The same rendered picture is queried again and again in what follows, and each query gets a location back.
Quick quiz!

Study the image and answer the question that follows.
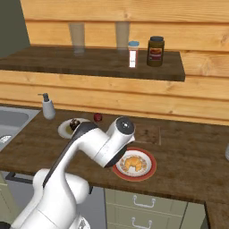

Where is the black dishwasher handle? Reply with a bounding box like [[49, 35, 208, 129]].
[[4, 171, 94, 195]]

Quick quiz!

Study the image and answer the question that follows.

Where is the clear drinking glass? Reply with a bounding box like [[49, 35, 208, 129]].
[[68, 22, 86, 55], [114, 21, 131, 50]]

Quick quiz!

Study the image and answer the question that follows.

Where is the grey soap dispenser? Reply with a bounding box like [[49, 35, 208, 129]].
[[37, 92, 57, 121]]

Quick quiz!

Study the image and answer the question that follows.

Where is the chocolate cupcake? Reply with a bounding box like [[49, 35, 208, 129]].
[[68, 118, 81, 132]]

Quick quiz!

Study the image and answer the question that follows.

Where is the jam jar with black lid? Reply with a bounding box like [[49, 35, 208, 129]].
[[146, 35, 165, 68]]

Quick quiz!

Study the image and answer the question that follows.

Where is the pale green drawer front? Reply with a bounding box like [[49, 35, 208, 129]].
[[104, 188, 189, 216], [105, 204, 183, 229]]

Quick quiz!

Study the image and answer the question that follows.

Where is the red rimmed plate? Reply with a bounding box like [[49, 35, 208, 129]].
[[112, 146, 157, 182]]

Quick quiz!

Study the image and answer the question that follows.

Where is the white bottle with blue cap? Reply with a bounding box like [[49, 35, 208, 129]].
[[127, 40, 140, 69]]

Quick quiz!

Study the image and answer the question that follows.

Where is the white plate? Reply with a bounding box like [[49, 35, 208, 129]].
[[57, 117, 91, 140]]

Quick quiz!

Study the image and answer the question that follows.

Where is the golden croissant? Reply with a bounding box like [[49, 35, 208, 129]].
[[123, 157, 144, 174]]

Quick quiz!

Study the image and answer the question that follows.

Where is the dark red round fruit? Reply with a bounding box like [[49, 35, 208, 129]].
[[93, 112, 104, 123]]

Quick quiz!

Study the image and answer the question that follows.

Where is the grey dishwasher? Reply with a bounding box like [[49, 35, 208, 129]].
[[4, 171, 107, 229]]

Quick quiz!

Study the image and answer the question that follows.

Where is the white drawer handle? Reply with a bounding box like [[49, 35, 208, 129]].
[[131, 216, 153, 229], [131, 194, 157, 208]]

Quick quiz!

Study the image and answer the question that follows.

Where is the steel sink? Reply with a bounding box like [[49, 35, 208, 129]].
[[0, 106, 41, 152]]

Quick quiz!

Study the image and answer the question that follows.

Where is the dark wooden cutting board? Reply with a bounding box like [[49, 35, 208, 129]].
[[131, 123, 162, 147]]

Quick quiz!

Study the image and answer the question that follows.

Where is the dark wooden wall shelf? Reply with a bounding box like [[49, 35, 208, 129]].
[[0, 44, 186, 82]]

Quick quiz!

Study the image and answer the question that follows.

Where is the pale green cupboard door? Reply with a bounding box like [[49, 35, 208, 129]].
[[0, 172, 14, 225], [179, 200, 208, 229]]

